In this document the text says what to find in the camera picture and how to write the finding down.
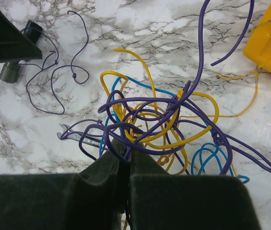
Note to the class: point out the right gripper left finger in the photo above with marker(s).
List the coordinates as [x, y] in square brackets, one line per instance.
[65, 201]

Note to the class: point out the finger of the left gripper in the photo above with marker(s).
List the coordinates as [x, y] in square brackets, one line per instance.
[16, 45]

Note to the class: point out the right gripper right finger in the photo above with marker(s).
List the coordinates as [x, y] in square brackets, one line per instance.
[161, 201]

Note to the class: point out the black T-shaped tool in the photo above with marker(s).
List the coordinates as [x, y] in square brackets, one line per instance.
[10, 70]

